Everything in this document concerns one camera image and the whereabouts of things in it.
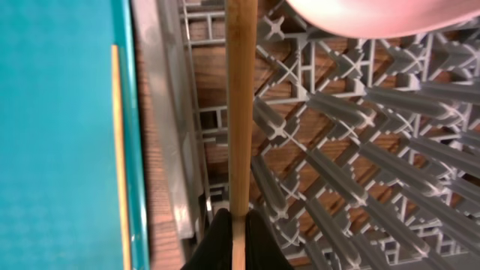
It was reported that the grey dishwasher rack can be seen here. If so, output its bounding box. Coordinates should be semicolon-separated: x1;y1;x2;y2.
131;0;479;269

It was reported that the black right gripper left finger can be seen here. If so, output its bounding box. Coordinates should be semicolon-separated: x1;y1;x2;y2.
181;208;233;270

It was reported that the large pink plate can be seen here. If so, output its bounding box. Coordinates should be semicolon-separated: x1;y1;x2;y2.
287;0;479;39

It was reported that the teal plastic tray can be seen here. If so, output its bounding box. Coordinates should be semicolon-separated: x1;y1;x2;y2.
1;0;150;269

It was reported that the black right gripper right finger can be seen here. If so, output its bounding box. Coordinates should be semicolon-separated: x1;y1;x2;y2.
245;210;293;270

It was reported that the wooden chopstick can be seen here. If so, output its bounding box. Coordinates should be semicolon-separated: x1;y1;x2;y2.
226;0;258;270
111;45;132;270

